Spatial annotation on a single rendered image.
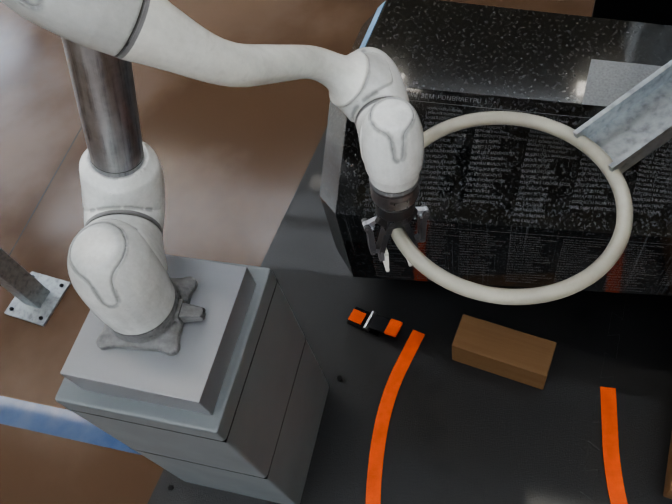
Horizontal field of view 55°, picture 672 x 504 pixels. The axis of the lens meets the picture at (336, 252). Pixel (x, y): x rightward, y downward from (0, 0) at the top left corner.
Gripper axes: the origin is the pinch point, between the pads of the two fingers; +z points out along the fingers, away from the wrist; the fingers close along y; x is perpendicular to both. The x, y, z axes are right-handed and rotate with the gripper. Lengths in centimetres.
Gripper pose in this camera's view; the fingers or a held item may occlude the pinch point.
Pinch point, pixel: (397, 255)
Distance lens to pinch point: 136.9
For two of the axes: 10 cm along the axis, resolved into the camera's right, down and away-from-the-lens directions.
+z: 1.0, 5.6, 8.2
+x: -2.1, -7.9, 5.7
